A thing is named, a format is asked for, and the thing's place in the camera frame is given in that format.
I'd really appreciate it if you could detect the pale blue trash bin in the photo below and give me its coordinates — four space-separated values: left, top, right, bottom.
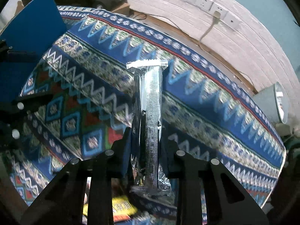
252 82 289 125

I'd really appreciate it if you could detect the small cardboard box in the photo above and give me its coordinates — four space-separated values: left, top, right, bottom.
111 3 130 16

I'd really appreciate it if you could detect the blue patterned tablecloth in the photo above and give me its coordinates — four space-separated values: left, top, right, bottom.
9 6 287 225

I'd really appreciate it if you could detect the white wall socket strip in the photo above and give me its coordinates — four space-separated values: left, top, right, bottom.
183 0 241 29

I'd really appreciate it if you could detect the grey power cable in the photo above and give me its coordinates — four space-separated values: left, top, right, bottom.
199 11 222 42

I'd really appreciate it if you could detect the blue cardboard box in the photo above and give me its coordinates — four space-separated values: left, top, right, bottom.
1 0 67 102

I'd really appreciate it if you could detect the black silver snack bag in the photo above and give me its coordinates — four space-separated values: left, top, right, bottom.
126 59 168 196

